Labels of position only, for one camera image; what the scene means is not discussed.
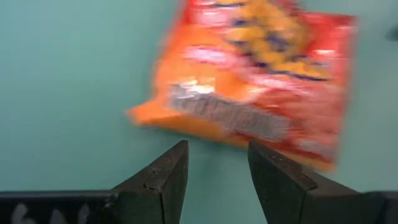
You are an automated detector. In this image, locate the orange Maruchan noodle packet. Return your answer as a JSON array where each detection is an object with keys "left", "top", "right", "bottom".
[{"left": 126, "top": 0, "right": 358, "bottom": 174}]

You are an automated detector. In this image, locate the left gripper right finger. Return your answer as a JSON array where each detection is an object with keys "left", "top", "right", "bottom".
[{"left": 248, "top": 141, "right": 386, "bottom": 224}]

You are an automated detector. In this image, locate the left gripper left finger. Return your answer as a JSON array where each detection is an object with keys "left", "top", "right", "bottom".
[{"left": 113, "top": 140, "right": 189, "bottom": 224}]

